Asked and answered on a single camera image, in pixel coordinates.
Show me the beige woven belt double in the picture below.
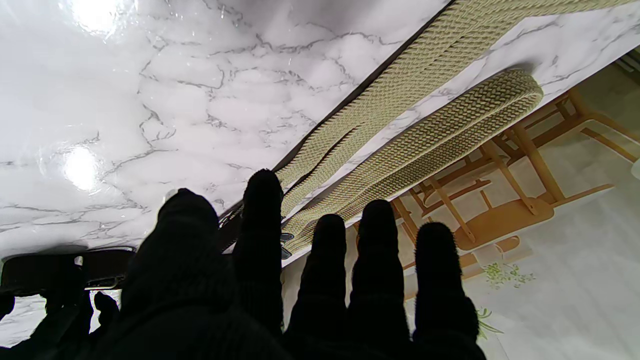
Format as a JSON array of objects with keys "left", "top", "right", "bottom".
[
  {"left": 220, "top": 0, "right": 636, "bottom": 223},
  {"left": 279, "top": 69, "right": 544, "bottom": 259}
]

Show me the dark brown woven belt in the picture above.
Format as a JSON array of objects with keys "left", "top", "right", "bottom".
[{"left": 0, "top": 202, "right": 247, "bottom": 297}]

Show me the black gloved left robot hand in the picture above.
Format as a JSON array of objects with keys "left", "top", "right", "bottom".
[{"left": 90, "top": 170, "right": 486, "bottom": 360}]

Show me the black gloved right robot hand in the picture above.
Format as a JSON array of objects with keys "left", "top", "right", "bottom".
[{"left": 0, "top": 270, "right": 121, "bottom": 360}]

